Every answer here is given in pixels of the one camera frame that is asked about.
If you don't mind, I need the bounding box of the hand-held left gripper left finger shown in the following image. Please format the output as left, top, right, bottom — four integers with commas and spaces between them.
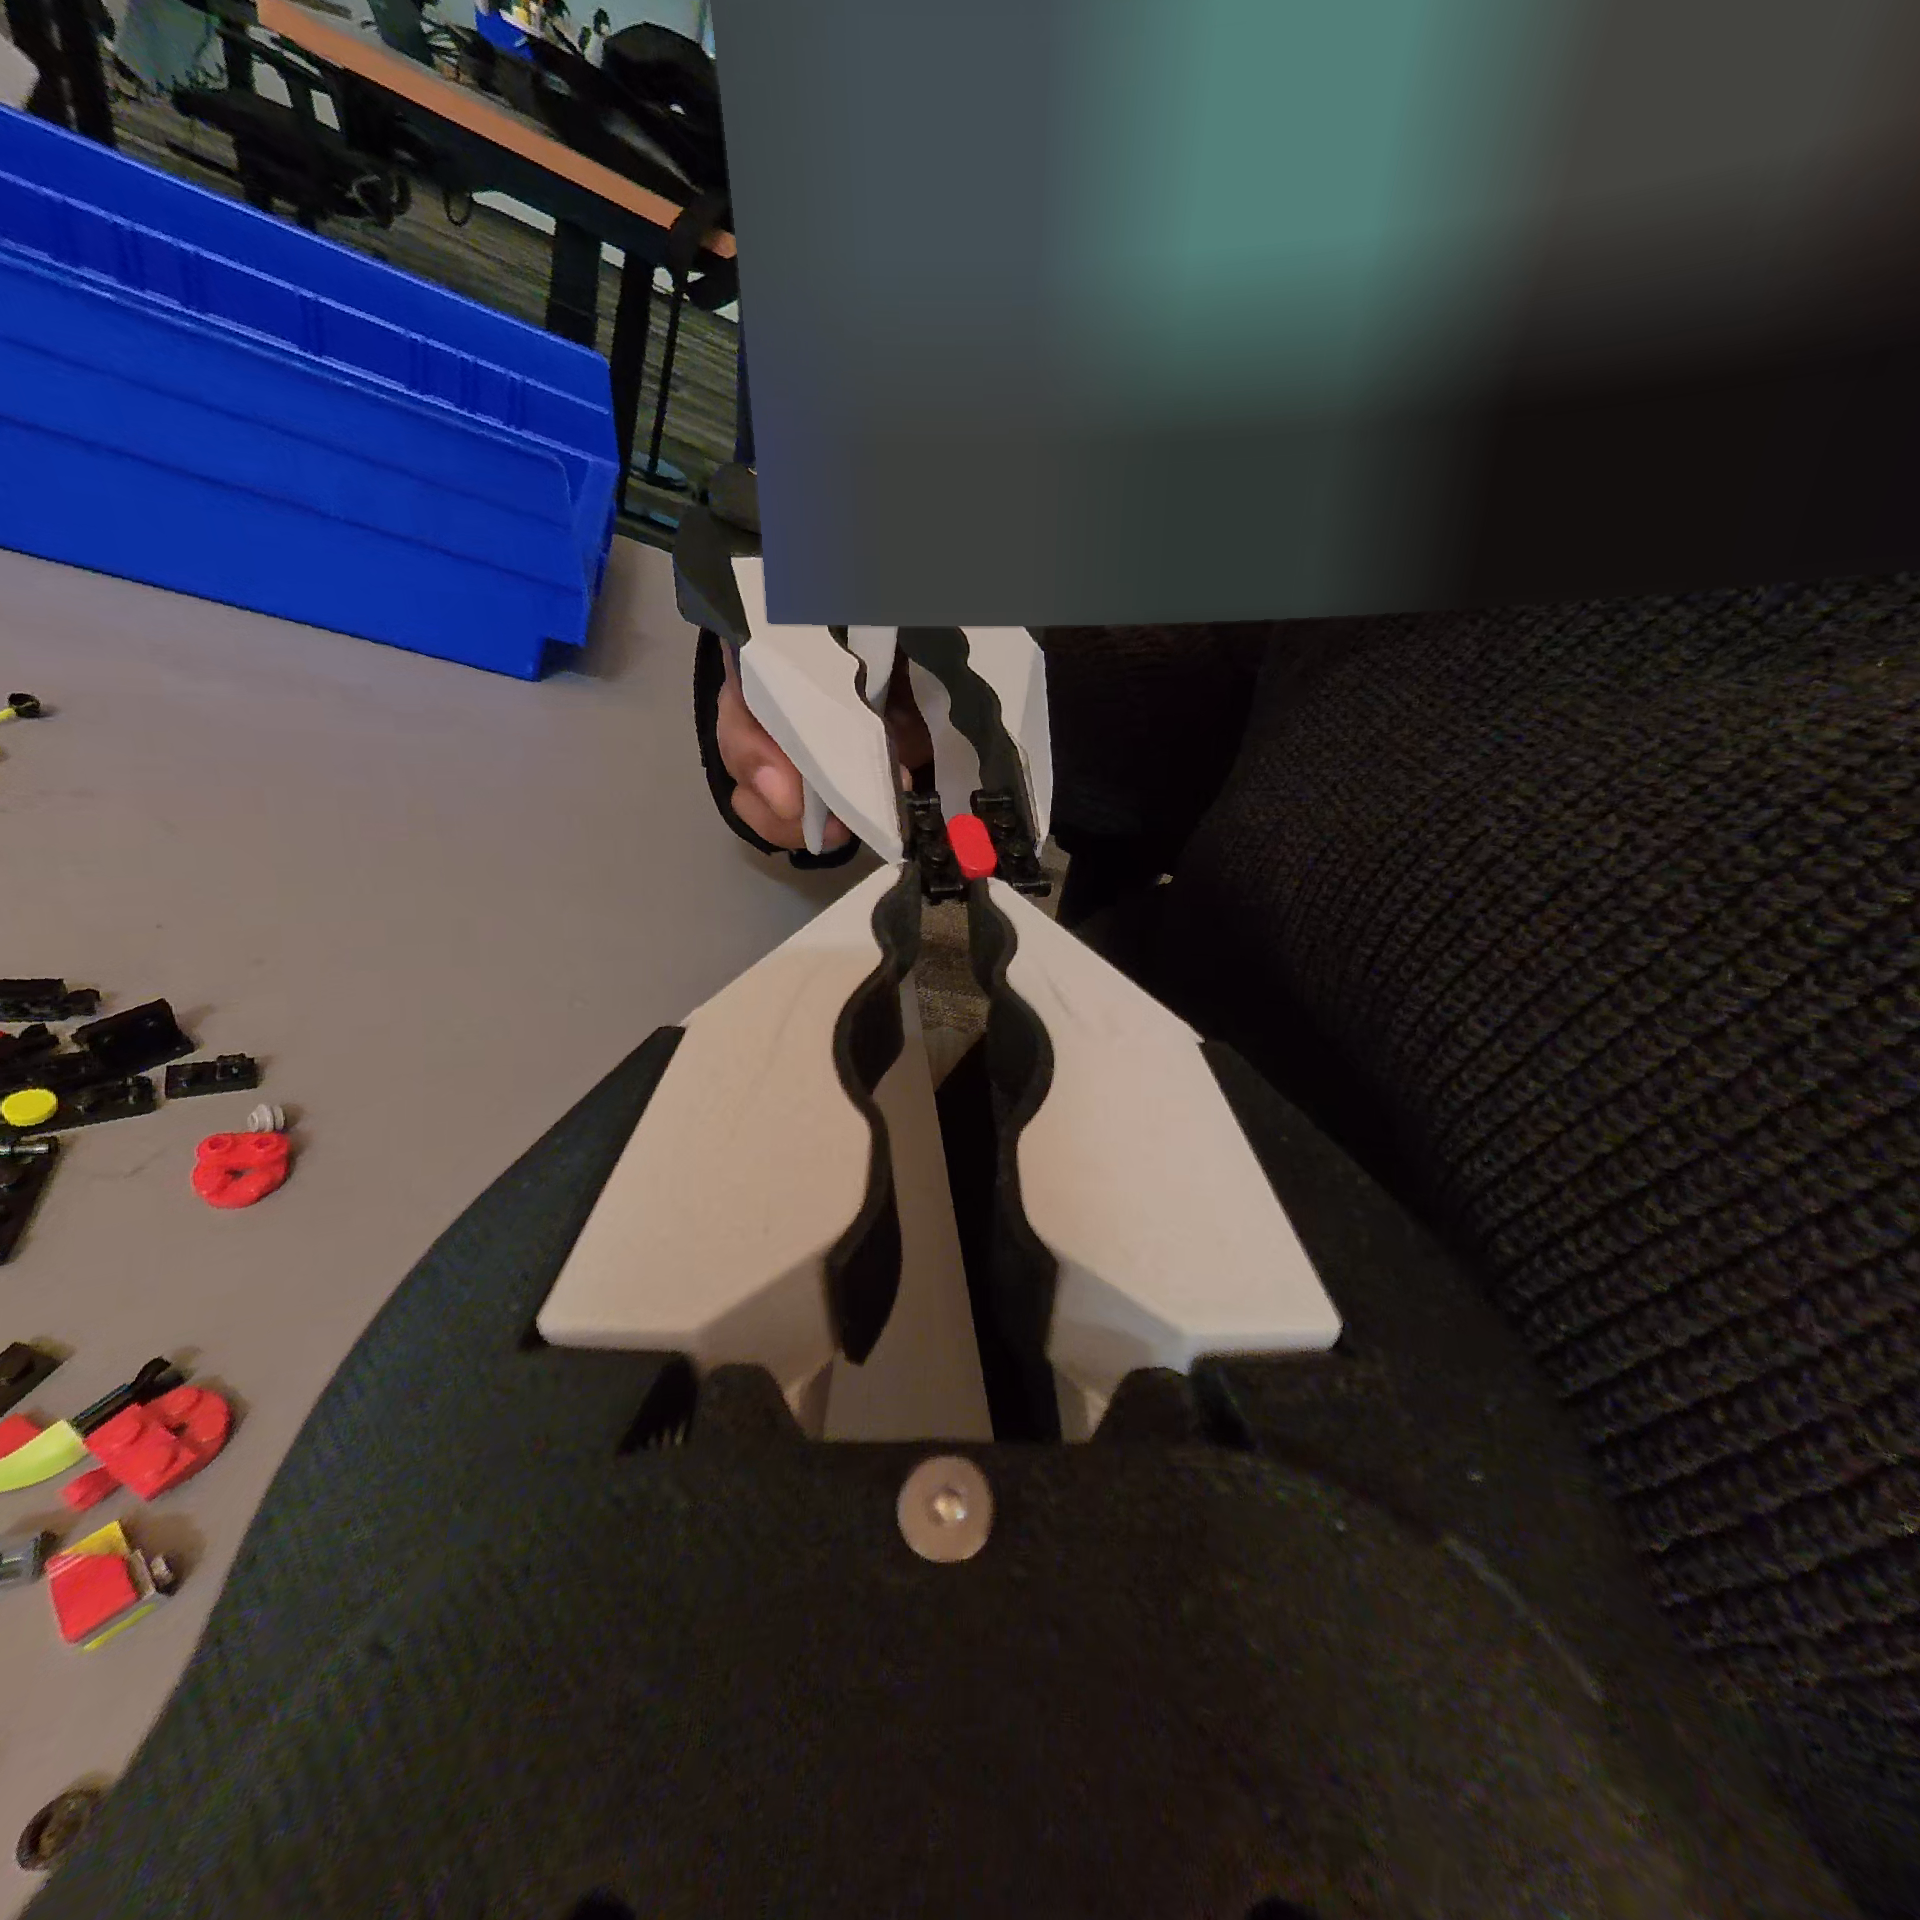
534, 872, 932, 1443

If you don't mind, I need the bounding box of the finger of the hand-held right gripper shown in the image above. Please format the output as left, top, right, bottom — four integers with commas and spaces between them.
739, 624, 913, 864
895, 624, 1061, 897

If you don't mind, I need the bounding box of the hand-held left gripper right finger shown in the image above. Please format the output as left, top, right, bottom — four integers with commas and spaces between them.
966, 878, 1341, 1444

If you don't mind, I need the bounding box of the black and red toy brick model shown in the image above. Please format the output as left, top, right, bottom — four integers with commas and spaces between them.
902, 784, 1047, 906

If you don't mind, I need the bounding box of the person's right hand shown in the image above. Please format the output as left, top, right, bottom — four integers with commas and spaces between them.
717, 678, 823, 849

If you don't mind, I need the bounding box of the blue plastic bin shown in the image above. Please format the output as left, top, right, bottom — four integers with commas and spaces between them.
0, 427, 598, 683
0, 105, 622, 520
0, 337, 614, 601

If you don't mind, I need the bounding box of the black knit sweater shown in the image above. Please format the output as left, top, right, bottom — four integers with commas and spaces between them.
1042, 577, 1920, 1920

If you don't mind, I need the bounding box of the wooden top desk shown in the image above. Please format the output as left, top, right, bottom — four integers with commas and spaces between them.
252, 0, 740, 505

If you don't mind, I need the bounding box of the heap of toy bricks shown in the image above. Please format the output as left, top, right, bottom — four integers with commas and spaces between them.
0, 690, 298, 1653

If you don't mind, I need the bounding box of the black office chair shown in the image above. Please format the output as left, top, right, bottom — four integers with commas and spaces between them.
167, 28, 413, 230

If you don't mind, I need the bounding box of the round metal table insert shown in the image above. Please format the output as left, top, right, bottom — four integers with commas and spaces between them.
12, 1782, 109, 1873

